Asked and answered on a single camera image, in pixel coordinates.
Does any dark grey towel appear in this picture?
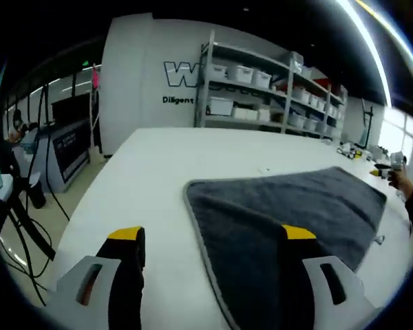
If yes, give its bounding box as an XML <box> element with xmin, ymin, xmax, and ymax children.
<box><xmin>182</xmin><ymin>166</ymin><xmax>388</xmax><ymax>330</ymax></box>

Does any person's right hand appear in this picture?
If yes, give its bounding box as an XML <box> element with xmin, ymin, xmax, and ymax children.
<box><xmin>387</xmin><ymin>170</ymin><xmax>413</xmax><ymax>200</ymax></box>

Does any pile of small tools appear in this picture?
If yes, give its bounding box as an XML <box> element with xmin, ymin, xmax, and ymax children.
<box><xmin>336</xmin><ymin>142</ymin><xmax>374</xmax><ymax>161</ymax></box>

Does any black stand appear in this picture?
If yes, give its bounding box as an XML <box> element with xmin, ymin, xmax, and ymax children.
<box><xmin>359</xmin><ymin>98</ymin><xmax>376</xmax><ymax>151</ymax></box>

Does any grey metal shelving rack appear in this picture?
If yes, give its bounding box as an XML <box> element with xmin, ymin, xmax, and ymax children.
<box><xmin>192</xmin><ymin>29</ymin><xmax>350</xmax><ymax>144</ymax></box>

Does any black waste bin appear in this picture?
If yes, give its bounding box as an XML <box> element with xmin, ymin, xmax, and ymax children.
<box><xmin>26</xmin><ymin>178</ymin><xmax>47</xmax><ymax>210</ymax></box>

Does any white side desk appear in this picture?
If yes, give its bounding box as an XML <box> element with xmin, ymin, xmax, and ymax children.
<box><xmin>0</xmin><ymin>173</ymin><xmax>14</xmax><ymax>221</ymax></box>

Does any grey cabinet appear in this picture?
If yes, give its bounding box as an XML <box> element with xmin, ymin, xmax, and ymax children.
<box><xmin>30</xmin><ymin>118</ymin><xmax>92</xmax><ymax>193</ymax></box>

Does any row of white storage bins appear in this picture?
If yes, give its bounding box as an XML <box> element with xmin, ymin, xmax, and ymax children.
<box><xmin>208</xmin><ymin>63</ymin><xmax>341</xmax><ymax>133</ymax></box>

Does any black monitor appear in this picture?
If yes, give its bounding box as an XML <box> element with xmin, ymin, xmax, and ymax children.
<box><xmin>51</xmin><ymin>98</ymin><xmax>90</xmax><ymax>124</ymax></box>

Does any pink hanging item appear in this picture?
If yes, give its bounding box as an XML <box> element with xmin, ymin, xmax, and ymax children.
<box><xmin>91</xmin><ymin>63</ymin><xmax>103</xmax><ymax>90</ymax></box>

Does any black cable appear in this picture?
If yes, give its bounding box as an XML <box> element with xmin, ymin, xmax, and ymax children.
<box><xmin>0</xmin><ymin>137</ymin><xmax>72</xmax><ymax>307</ymax></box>

